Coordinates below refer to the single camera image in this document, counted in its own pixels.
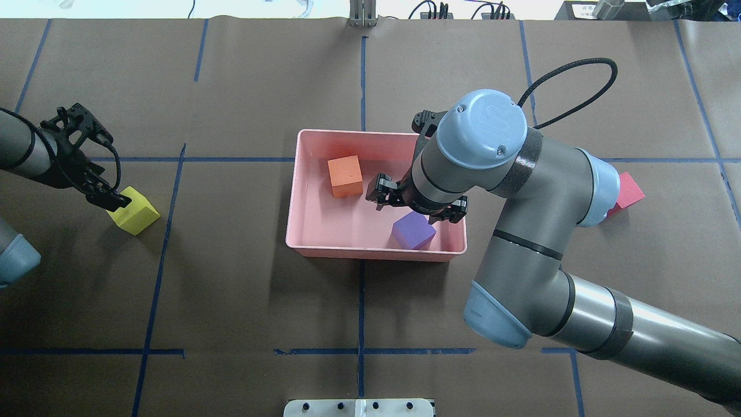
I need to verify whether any red foam block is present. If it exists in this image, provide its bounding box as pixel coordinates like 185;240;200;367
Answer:
607;171;645;217

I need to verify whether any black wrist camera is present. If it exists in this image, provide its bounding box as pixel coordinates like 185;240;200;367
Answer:
41;103;114;150
411;110;447;138

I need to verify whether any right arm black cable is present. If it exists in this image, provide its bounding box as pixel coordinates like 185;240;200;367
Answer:
516;57;619;129

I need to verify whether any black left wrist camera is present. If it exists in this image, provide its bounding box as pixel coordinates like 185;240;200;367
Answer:
41;103;114;150

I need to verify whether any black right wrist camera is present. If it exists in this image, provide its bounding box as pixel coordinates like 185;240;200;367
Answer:
411;110;447;138

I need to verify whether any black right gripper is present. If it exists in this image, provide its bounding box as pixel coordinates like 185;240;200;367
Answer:
366;171;468;225

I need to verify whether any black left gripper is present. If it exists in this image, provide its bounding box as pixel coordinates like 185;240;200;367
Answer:
51;139;132;211

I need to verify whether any purple foam block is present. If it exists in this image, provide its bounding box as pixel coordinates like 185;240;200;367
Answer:
391;211;437;250

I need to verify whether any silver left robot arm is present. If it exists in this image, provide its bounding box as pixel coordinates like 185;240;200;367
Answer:
1;103;132;212

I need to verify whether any yellow foam block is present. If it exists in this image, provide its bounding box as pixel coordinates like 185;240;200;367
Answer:
106;186;161;236

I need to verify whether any pink plastic bin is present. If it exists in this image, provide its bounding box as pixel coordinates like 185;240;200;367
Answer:
285;129;467;262

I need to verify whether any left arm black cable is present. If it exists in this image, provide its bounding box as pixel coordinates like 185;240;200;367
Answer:
12;113;122;192

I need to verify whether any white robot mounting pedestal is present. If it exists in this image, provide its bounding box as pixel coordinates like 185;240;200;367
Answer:
283;398;436;416

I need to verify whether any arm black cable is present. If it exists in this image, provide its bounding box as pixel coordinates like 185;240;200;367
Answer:
12;113;122;192
516;57;619;129

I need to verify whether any orange foam block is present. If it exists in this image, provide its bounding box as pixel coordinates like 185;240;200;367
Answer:
327;155;364;198

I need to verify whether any aluminium frame post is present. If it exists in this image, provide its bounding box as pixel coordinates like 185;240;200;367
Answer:
347;0;377;27

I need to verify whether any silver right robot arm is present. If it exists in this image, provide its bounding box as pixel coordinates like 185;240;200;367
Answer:
366;89;740;415

